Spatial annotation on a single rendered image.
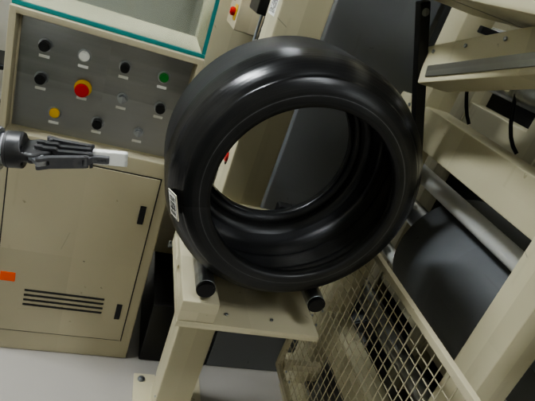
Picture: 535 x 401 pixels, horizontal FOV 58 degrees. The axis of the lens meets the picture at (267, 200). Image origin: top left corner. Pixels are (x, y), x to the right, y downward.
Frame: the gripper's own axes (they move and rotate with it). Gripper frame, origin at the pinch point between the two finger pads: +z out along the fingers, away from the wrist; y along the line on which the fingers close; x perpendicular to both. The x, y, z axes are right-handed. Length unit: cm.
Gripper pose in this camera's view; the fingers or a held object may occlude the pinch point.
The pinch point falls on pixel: (110, 157)
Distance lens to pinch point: 107.2
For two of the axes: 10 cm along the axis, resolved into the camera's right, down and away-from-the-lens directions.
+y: -1.9, -4.7, 8.6
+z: 9.7, 0.7, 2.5
